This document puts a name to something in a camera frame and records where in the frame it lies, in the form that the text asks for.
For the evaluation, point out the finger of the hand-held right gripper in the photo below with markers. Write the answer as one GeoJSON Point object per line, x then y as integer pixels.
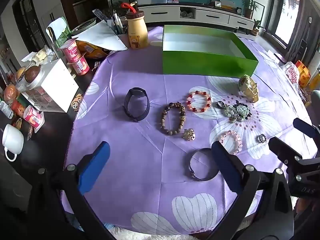
{"type": "Point", "coordinates": [303, 127]}
{"type": "Point", "coordinates": [282, 147]}

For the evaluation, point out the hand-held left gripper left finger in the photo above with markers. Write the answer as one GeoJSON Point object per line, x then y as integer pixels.
{"type": "Point", "coordinates": [95, 165]}

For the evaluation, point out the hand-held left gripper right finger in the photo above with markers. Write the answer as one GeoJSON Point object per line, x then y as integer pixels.
{"type": "Point", "coordinates": [225, 166]}

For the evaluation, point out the black bangle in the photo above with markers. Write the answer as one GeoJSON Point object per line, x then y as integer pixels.
{"type": "Point", "coordinates": [207, 178]}

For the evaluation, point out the gold flower brooch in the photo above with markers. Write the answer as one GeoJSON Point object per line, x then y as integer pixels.
{"type": "Point", "coordinates": [188, 133]}

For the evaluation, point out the cream wrist watch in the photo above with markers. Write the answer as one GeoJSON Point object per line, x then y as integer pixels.
{"type": "Point", "coordinates": [247, 87]}

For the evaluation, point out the black wrist watch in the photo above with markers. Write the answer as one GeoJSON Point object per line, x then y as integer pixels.
{"type": "Point", "coordinates": [136, 91]}

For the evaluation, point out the green cardboard box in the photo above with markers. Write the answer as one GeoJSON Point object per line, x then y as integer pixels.
{"type": "Point", "coordinates": [200, 65]}

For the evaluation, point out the orange yellow bag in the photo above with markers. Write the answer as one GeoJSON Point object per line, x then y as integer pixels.
{"type": "Point", "coordinates": [303, 73]}

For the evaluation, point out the white plastic bag red print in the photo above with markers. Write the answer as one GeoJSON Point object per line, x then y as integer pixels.
{"type": "Point", "coordinates": [291, 73]}

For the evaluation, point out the purple floral tablecloth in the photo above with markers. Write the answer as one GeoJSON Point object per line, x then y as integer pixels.
{"type": "Point", "coordinates": [150, 180]}

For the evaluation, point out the bear bead charm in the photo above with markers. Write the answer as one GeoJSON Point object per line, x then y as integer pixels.
{"type": "Point", "coordinates": [77, 102]}

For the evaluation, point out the white storage box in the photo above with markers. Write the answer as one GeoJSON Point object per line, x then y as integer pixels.
{"type": "Point", "coordinates": [60, 90]}

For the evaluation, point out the white mug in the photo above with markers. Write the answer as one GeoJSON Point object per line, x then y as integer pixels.
{"type": "Point", "coordinates": [12, 137]}

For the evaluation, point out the small potted plant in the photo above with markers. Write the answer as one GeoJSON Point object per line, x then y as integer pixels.
{"type": "Point", "coordinates": [257, 27]}

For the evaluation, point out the brown chocolate egg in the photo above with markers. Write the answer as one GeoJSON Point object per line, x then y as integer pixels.
{"type": "Point", "coordinates": [32, 74]}

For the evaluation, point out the orange round bun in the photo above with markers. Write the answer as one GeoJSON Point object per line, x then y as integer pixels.
{"type": "Point", "coordinates": [10, 93]}

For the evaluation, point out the orange snack bag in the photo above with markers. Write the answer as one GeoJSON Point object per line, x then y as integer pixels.
{"type": "Point", "coordinates": [91, 50]}

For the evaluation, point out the white paper sheet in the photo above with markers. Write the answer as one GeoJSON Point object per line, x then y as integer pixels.
{"type": "Point", "coordinates": [100, 35]}

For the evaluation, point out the tall potted plant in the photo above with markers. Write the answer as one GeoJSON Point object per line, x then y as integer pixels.
{"type": "Point", "coordinates": [249, 8]}

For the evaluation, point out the small alarm clock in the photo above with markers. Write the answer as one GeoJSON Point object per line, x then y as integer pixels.
{"type": "Point", "coordinates": [239, 10]}

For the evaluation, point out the green and white package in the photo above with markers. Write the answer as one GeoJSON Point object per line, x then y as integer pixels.
{"type": "Point", "coordinates": [61, 32]}

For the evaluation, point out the pen holder with pens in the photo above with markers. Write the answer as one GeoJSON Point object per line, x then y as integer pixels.
{"type": "Point", "coordinates": [118, 27]}

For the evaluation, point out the yellow bear bottle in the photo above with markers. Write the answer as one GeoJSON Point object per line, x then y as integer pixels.
{"type": "Point", "coordinates": [137, 30]}

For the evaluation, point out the white tv cabinet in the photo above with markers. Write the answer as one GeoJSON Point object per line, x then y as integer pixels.
{"type": "Point", "coordinates": [212, 16]}

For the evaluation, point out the black remote control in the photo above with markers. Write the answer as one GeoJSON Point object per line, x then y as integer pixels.
{"type": "Point", "coordinates": [100, 15]}

